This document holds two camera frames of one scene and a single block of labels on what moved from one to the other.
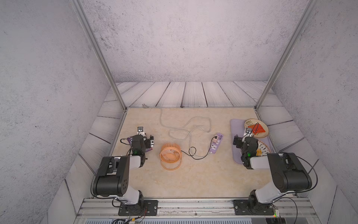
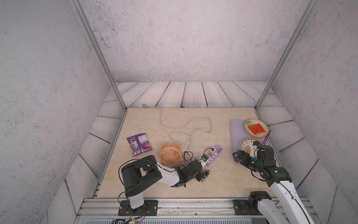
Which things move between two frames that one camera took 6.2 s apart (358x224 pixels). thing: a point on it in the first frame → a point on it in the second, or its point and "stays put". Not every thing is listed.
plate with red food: x=259 y=129 stays put
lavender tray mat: x=237 y=128 stays put
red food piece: x=257 y=128 stays put
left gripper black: x=147 y=142 → x=203 y=176
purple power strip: x=214 y=146 → x=211 y=158
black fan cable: x=195 y=148 → x=192 y=153
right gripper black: x=239 y=140 → x=241 y=153
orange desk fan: x=170 y=155 stays put
